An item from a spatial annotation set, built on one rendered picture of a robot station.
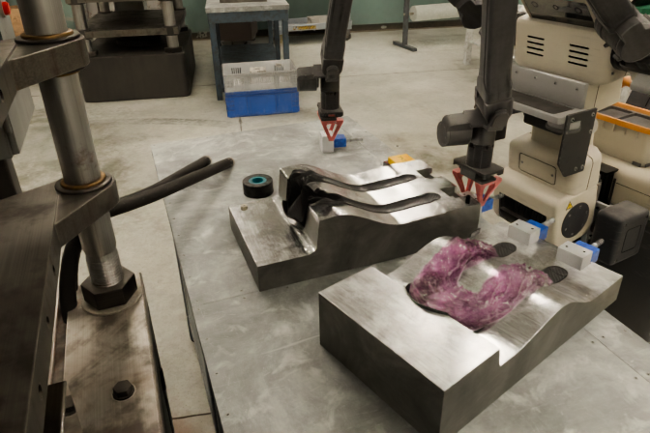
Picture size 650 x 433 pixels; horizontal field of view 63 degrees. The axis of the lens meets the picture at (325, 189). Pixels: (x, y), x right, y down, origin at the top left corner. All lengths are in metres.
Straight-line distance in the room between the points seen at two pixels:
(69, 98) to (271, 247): 0.45
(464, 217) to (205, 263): 0.56
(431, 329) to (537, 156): 0.80
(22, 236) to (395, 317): 0.56
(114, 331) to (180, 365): 1.06
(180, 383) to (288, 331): 1.12
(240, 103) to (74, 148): 3.53
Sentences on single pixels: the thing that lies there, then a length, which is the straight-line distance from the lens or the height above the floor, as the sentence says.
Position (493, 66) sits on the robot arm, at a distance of 1.10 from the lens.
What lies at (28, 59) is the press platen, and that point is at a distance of 0.86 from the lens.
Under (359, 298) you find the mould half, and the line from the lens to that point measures 0.86.
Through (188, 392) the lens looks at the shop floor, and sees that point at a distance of 2.02.
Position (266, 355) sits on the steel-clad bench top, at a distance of 0.93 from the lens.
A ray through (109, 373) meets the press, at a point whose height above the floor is 0.79.
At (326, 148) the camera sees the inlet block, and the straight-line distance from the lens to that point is 1.65.
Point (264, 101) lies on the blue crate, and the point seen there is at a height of 0.11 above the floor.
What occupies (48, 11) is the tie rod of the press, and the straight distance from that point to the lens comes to 0.93.
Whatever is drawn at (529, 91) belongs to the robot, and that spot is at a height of 1.05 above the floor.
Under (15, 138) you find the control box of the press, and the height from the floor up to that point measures 1.10.
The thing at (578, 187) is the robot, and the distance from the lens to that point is 1.50.
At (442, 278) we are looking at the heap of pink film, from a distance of 0.94.
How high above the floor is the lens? 1.44
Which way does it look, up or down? 27 degrees down
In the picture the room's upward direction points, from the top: 1 degrees counter-clockwise
